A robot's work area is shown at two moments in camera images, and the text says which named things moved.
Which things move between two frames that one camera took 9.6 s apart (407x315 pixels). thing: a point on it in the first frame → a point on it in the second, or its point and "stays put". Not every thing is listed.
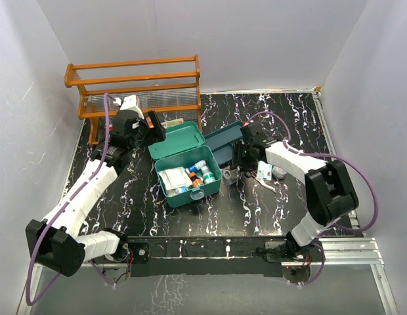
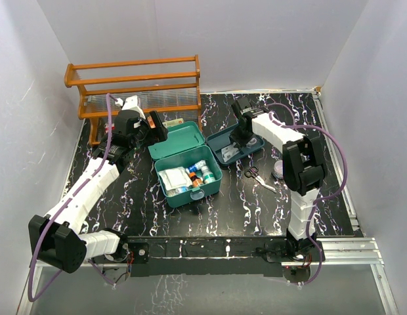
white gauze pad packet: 175,178 stays put
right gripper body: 247,161 → 241,137
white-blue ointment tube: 193,167 stays put
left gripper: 155,134 stays put
